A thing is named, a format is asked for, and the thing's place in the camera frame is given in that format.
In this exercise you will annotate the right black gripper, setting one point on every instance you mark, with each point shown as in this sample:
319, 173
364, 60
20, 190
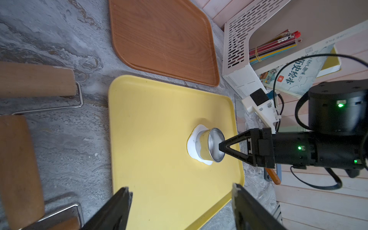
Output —
261, 148

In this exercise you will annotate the illustrated picture book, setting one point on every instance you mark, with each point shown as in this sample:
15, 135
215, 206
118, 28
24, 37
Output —
298, 77

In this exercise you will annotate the yellow plastic tray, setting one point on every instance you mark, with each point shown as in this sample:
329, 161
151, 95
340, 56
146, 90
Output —
150, 124

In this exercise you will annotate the wooden dough roller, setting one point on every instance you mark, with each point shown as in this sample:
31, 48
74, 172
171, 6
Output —
21, 188

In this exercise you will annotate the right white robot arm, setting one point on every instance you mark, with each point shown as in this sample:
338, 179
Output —
336, 135

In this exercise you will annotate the clear glass bowl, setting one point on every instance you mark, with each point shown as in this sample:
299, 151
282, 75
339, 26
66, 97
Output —
207, 145

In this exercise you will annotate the metal dough scraper wooden handle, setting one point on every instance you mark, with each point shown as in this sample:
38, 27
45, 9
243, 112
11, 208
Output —
273, 175

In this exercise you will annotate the brown plastic tray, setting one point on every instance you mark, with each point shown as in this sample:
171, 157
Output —
168, 38

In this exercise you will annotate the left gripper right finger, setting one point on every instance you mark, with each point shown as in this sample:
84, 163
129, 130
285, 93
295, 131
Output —
249, 214

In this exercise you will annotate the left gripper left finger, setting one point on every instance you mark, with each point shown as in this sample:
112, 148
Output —
114, 214

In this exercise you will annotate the white dough piece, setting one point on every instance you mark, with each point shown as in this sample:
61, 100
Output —
191, 145

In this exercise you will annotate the pens in organizer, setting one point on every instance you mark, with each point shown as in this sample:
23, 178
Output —
280, 43

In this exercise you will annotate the white desk file organizer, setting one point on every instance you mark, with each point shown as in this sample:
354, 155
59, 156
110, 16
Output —
321, 23

